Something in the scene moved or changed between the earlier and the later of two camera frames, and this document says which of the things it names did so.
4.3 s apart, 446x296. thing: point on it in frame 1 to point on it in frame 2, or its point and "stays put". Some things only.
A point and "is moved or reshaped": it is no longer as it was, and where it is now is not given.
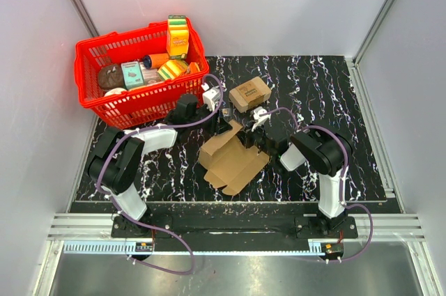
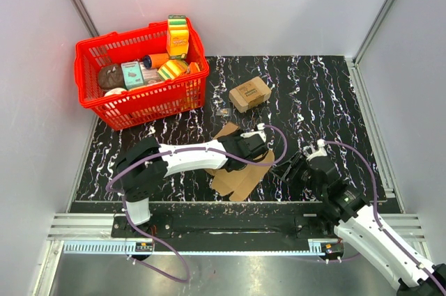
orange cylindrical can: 154,60 stays put
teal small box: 132,74 stays put
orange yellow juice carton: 177,37 stays put
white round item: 114,91 stays put
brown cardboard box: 228,163 is moved or reshaped
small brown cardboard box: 254,92 stays put
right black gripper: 247,136 to 283,171
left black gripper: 219,125 to 239,138
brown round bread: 111,76 stays put
